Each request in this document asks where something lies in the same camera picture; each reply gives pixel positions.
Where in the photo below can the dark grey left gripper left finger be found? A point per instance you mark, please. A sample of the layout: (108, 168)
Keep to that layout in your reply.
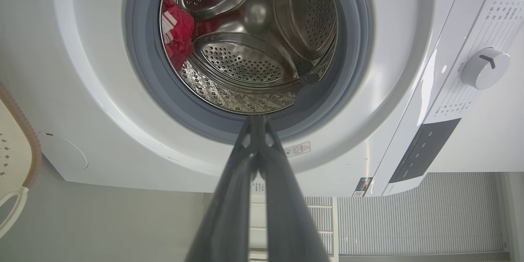
(231, 196)

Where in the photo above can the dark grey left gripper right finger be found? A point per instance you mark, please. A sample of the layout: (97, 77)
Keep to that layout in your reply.
(286, 213)

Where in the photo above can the red garment with white stripes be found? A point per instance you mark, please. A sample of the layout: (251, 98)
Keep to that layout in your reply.
(178, 37)

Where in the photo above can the washing machine drum interior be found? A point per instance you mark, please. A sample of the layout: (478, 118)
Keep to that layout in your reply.
(245, 61)

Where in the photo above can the black washing machine control panel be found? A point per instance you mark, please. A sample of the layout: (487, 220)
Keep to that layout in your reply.
(425, 149)

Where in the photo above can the cream perforated laundry basket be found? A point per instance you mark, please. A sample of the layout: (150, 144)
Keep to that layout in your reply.
(16, 147)

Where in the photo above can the small warning sticker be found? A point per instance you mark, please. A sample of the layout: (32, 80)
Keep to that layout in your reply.
(297, 149)

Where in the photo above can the dark energy label sticker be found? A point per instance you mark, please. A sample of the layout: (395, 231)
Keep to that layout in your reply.
(362, 187)

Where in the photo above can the white slatted panel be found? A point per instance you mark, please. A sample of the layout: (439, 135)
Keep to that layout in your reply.
(417, 213)

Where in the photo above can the grey rubber door gasket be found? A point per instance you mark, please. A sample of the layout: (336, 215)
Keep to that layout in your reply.
(147, 73)

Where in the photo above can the round drain filter cover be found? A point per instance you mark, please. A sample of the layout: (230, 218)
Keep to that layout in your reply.
(65, 151)

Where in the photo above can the white front-load washing machine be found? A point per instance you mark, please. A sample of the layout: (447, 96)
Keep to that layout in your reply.
(401, 49)

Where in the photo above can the white round program knob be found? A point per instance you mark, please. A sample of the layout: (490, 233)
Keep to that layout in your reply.
(485, 68)

